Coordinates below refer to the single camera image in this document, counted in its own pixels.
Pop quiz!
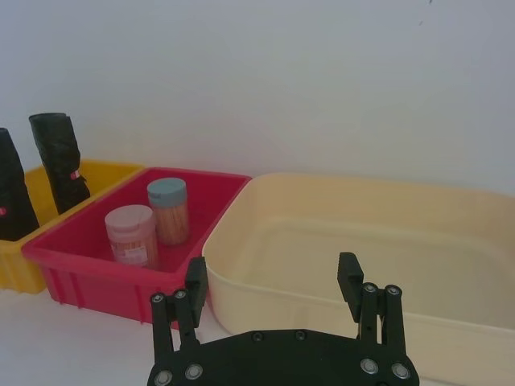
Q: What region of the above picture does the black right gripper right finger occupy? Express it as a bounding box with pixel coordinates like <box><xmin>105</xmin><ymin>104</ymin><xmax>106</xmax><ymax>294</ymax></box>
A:
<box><xmin>336</xmin><ymin>252</ymin><xmax>408</xmax><ymax>369</ymax></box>

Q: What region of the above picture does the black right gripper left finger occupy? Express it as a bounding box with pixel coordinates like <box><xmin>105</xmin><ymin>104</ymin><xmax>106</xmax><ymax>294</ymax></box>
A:
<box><xmin>149</xmin><ymin>257</ymin><xmax>209</xmax><ymax>375</ymax></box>

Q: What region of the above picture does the cream plastic bin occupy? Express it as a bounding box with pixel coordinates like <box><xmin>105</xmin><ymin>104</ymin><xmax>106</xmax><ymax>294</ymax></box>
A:
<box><xmin>201</xmin><ymin>172</ymin><xmax>515</xmax><ymax>386</ymax></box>

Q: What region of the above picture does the toothpick jar with pink lid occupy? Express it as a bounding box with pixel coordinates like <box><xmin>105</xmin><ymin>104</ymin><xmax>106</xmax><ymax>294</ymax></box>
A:
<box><xmin>104</xmin><ymin>204</ymin><xmax>162</xmax><ymax>269</ymax></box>

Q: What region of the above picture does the red plastic bin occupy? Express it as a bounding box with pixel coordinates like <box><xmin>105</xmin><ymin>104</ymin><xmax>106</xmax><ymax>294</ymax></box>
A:
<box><xmin>21</xmin><ymin>166</ymin><xmax>253</xmax><ymax>331</ymax></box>

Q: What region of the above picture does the toothpick jar with grey lid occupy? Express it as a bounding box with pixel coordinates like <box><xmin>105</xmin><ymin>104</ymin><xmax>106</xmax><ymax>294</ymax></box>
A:
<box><xmin>146</xmin><ymin>179</ymin><xmax>191</xmax><ymax>245</ymax></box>

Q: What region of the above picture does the yellow plastic bin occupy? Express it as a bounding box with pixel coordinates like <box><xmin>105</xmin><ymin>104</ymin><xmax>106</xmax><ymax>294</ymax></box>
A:
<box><xmin>0</xmin><ymin>159</ymin><xmax>146</xmax><ymax>295</ymax></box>

